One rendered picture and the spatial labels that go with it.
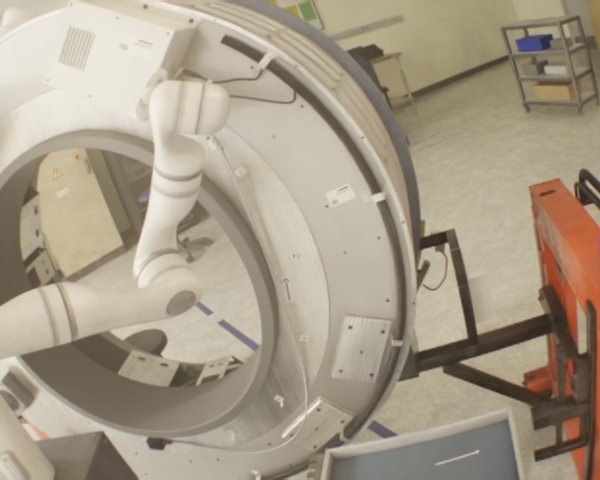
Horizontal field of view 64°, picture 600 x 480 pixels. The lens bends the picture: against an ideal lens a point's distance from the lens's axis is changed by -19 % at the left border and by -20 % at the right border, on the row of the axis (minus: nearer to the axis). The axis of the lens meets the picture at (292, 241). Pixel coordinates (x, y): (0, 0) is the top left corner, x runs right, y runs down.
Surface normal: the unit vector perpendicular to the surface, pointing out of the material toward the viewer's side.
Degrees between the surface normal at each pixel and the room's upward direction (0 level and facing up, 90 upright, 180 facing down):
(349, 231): 90
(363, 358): 90
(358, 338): 90
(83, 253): 90
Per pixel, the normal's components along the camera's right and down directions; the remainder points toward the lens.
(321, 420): -0.15, 0.41
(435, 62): 0.48, 0.16
